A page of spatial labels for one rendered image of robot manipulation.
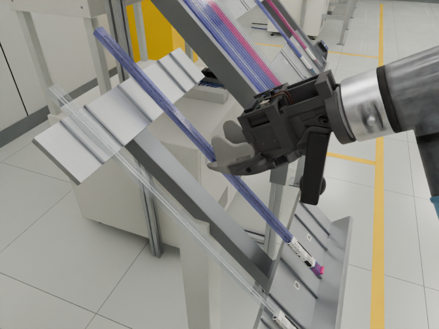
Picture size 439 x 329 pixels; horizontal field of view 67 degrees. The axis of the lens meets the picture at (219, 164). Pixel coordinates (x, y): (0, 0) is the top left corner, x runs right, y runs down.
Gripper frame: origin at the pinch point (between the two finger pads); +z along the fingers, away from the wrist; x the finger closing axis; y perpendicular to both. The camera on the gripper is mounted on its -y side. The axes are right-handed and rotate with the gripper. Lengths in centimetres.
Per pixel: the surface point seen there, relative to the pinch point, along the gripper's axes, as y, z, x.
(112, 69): 27, 208, -205
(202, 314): -33.1, 23.1, 2.9
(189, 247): -13.3, 13.6, 2.9
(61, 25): 70, 182, -159
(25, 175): -3, 178, -63
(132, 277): -54, 92, -27
